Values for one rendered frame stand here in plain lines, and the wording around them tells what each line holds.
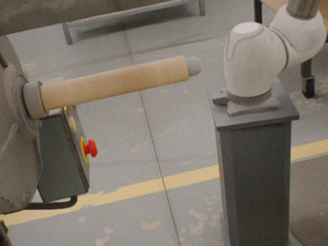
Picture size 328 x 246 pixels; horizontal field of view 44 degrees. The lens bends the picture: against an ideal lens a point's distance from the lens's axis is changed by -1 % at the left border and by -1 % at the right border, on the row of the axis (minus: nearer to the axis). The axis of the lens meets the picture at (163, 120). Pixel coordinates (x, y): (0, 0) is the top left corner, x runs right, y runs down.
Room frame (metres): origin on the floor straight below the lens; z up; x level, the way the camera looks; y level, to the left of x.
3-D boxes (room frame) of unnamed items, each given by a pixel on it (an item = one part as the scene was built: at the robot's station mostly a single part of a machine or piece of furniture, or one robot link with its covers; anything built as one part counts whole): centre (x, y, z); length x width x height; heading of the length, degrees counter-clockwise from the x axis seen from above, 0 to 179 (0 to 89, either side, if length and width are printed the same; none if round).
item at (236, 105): (1.24, -0.30, 0.73); 0.22 x 0.18 x 0.06; 87
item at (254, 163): (1.24, -0.31, 0.35); 0.28 x 0.28 x 0.70; 87
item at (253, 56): (1.25, -0.32, 0.87); 0.18 x 0.16 x 0.22; 114
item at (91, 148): (0.73, 0.17, 0.97); 0.04 x 0.04 x 0.04; 4
